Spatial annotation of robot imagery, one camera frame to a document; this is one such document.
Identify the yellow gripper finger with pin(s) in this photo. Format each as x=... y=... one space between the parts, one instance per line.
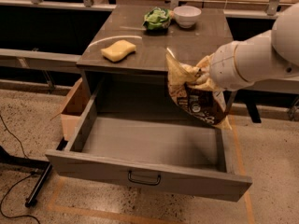
x=203 y=69

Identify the brown chip bag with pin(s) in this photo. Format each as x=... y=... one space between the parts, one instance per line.
x=203 y=101

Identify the black drawer handle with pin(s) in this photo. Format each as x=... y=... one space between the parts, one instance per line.
x=143 y=180

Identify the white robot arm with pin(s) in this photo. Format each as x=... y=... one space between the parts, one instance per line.
x=269 y=55

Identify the grey cabinet counter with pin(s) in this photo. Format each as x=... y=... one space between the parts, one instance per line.
x=136 y=87

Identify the green chip bag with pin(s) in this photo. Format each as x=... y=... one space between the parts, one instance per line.
x=158 y=19

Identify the cardboard box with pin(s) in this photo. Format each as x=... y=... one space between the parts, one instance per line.
x=71 y=108

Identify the grey metal rail shelf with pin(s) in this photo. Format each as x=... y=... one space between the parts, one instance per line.
x=39 y=60

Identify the open grey top drawer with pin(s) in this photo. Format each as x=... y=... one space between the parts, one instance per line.
x=191 y=158

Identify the yellow sponge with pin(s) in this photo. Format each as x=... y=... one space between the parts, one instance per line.
x=118 y=50

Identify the white bowl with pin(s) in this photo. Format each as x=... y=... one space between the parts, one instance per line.
x=186 y=16

